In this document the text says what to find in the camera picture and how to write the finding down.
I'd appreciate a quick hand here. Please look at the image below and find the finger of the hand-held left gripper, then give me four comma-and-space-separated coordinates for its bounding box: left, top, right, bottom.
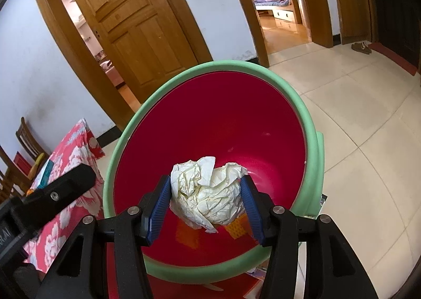
20, 163, 97, 231

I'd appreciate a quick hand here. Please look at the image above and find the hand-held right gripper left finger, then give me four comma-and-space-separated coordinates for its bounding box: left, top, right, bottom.
34, 174, 172, 299

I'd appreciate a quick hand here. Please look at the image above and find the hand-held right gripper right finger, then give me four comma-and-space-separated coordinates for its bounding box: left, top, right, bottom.
239, 174, 379, 299

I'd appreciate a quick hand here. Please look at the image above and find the large paper ball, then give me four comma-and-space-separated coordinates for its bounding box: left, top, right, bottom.
169, 156, 249, 234

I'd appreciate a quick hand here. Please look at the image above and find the green bin with red liner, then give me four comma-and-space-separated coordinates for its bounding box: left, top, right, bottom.
103, 60, 325, 278

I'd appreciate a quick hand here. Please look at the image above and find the white and teal medicine box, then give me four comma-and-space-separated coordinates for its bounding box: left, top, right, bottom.
37, 160, 55, 186

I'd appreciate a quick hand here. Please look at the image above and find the red floral tablecloth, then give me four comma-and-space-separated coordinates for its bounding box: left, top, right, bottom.
21, 118, 107, 273

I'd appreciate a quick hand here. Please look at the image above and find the red board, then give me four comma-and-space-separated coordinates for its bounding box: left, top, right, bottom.
13, 151, 35, 176

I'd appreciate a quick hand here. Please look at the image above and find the wooden chair with cushion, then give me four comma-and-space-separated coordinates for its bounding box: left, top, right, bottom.
16, 117, 50, 161

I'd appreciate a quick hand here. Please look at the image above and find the pink sofa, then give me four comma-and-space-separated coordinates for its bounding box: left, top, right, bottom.
99, 58, 127, 89

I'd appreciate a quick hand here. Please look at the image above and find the wooden panel door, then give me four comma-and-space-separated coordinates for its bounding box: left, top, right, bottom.
67, 0, 198, 102

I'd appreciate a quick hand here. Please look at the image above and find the red doormat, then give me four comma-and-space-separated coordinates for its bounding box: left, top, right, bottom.
373, 43, 421, 76

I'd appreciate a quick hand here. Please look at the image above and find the dark metal door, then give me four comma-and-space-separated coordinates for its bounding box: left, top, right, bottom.
362, 0, 421, 66

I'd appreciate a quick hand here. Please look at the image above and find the wooden bedroom door frame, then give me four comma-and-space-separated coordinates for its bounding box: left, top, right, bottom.
220, 0, 334, 67

